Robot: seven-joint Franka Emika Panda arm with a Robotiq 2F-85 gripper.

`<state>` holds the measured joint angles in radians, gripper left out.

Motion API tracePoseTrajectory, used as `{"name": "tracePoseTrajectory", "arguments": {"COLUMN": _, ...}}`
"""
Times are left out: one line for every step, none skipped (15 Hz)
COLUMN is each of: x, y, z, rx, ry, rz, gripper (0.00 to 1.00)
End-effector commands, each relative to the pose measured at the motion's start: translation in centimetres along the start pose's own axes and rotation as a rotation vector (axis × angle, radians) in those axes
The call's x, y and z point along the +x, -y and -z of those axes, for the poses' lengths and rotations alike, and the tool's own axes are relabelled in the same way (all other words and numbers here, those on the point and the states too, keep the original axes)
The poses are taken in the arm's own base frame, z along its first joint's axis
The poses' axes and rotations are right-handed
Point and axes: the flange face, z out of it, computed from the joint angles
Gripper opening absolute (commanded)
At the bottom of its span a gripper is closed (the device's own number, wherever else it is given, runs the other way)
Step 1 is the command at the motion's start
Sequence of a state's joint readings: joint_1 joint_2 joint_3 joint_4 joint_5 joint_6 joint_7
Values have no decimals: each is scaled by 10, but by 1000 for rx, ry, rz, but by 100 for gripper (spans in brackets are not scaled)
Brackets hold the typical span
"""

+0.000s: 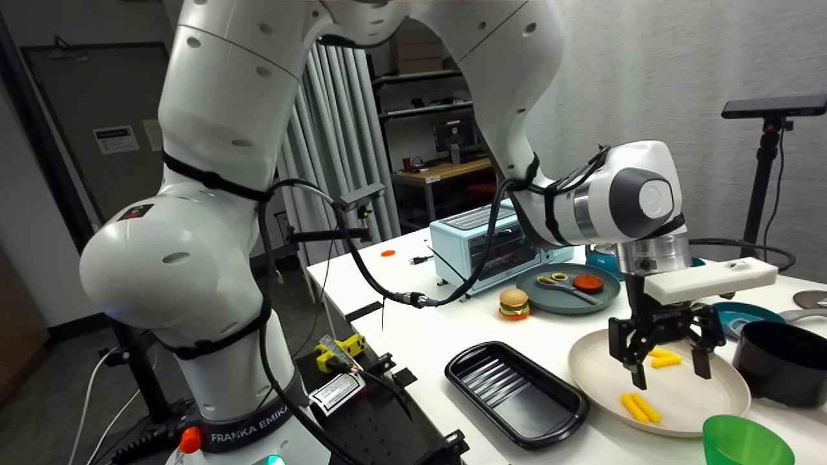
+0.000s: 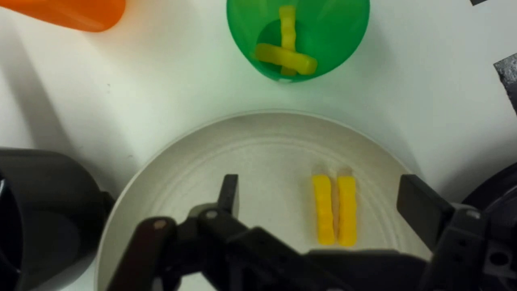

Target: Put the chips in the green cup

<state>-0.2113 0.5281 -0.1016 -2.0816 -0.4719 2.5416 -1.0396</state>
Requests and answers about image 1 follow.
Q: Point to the black tape patch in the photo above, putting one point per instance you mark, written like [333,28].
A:
[362,311]

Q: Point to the wooden background table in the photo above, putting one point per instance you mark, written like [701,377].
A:
[439,171]

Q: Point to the white paper sign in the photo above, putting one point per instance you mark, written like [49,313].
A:
[115,142]

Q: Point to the dark metal shelf rack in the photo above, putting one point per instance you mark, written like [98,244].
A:
[414,111]

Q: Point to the grey backdrop curtain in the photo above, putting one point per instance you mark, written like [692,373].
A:
[731,54]

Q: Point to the small orange disc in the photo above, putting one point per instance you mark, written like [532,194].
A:
[389,254]

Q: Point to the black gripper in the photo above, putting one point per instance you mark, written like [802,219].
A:
[672,324]

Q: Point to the black camera bar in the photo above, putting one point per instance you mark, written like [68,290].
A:
[776,105]

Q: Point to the white bottle orange cap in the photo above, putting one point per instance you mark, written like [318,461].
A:
[192,440]

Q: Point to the yellow clamp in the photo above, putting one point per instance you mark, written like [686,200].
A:
[343,347]

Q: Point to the beige round plate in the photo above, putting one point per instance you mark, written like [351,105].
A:
[699,401]

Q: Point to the grey door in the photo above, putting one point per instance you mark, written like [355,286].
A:
[85,95]

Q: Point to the blue small bowl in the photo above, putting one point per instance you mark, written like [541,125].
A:
[750,322]

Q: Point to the black clamp bar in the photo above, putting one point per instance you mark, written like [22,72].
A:
[325,235]

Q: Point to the small grey toy utensil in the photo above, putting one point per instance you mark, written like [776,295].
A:
[555,277]

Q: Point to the black stand post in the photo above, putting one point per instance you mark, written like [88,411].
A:
[66,184]

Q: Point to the dark grey round plate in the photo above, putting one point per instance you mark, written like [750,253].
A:
[558,302]

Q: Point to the small black clip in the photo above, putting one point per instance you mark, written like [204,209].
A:
[421,258]

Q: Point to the black toy pot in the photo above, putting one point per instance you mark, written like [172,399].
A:
[784,371]

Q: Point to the toy burger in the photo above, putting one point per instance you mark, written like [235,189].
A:
[514,302]

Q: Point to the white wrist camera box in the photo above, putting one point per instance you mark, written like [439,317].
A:
[712,281]

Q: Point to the black camera tripod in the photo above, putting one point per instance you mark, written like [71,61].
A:
[763,189]

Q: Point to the black rectangular tray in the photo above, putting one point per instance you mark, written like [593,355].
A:
[518,392]

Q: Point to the teal toy kettle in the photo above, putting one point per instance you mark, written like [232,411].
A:
[604,262]

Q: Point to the white ribbed panel stack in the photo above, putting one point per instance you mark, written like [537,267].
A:
[343,130]

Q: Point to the red toy tomato slice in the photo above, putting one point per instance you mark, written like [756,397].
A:
[590,282]

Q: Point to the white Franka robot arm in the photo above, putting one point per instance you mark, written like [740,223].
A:
[172,259]

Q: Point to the green plastic cup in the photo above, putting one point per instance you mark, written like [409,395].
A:
[750,440]

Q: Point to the light blue toy oven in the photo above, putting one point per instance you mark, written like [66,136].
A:
[465,249]

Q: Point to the silver metal bracket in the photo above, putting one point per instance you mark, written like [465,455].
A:
[337,395]

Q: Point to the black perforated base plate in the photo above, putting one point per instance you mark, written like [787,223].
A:
[377,430]

